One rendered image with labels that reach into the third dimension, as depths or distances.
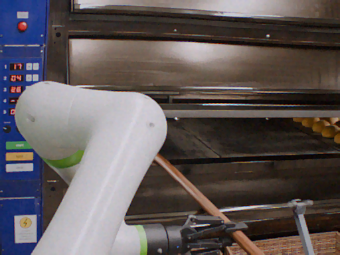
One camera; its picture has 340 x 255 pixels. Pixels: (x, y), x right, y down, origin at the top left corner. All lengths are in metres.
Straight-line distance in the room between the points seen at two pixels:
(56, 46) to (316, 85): 0.99
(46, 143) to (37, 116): 0.06
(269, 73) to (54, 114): 1.20
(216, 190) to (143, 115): 1.22
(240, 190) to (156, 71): 0.60
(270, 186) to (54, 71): 0.98
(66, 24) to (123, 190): 0.99
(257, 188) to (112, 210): 1.42
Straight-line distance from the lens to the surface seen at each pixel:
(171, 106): 1.76
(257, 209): 1.74
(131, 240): 1.34
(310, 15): 2.09
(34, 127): 1.00
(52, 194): 1.91
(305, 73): 2.14
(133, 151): 0.89
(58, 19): 1.76
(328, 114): 2.06
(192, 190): 1.71
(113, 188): 0.84
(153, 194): 2.03
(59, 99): 0.99
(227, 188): 2.14
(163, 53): 1.88
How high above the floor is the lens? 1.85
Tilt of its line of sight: 19 degrees down
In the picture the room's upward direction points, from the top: 4 degrees clockwise
